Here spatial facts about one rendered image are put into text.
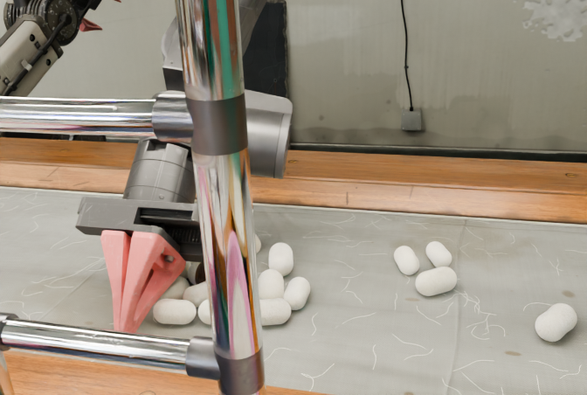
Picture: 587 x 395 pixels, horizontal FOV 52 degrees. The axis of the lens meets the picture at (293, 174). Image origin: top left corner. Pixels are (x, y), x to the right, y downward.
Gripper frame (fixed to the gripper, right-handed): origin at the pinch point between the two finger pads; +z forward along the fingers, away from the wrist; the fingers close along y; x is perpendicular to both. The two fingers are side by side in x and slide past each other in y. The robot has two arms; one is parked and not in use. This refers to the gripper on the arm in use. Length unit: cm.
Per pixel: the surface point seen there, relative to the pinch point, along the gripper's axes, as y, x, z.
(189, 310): 4.0, 2.1, -2.3
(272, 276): 9.4, 4.7, -6.3
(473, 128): 40, 184, -128
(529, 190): 32.1, 17.7, -21.7
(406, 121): 12, 178, -127
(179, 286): 1.9, 3.8, -4.5
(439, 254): 23.0, 9.5, -11.1
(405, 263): 20.1, 8.5, -9.7
